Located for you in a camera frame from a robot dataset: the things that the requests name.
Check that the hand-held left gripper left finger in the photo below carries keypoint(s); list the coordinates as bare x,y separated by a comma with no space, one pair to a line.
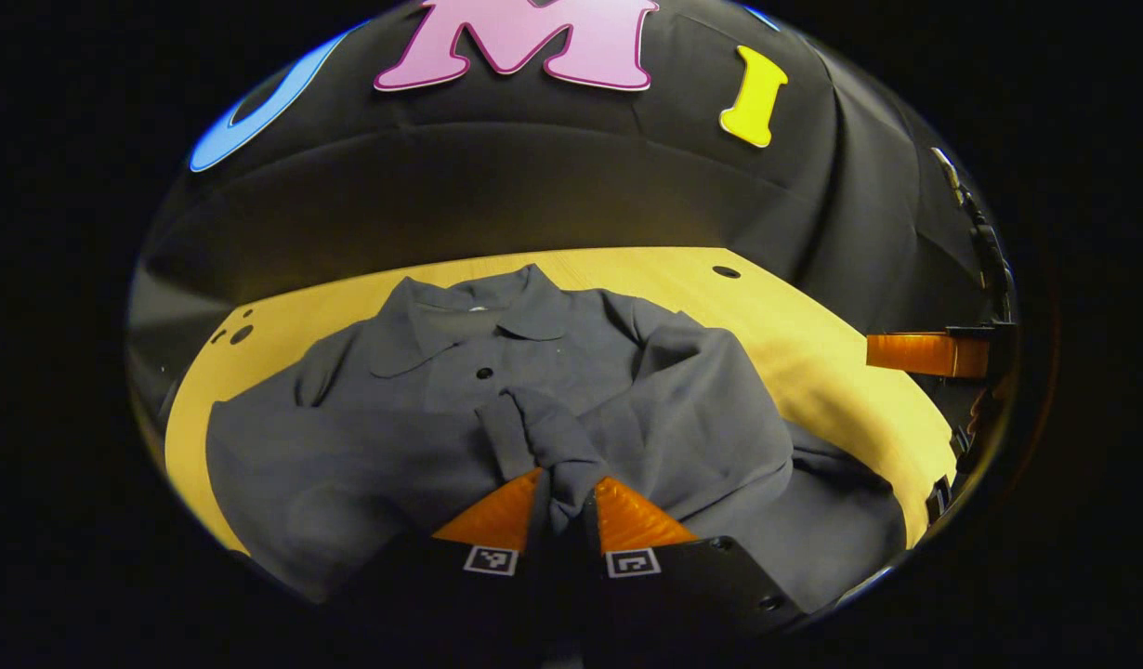
441,604

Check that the black backdrop cloth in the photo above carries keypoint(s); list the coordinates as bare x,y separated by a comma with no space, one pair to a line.
534,186

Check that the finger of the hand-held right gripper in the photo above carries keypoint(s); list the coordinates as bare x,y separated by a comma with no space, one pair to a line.
925,353

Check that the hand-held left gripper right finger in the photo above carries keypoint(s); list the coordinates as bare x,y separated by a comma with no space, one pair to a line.
683,595

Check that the grey collared shirt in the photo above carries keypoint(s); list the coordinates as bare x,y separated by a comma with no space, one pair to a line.
627,390

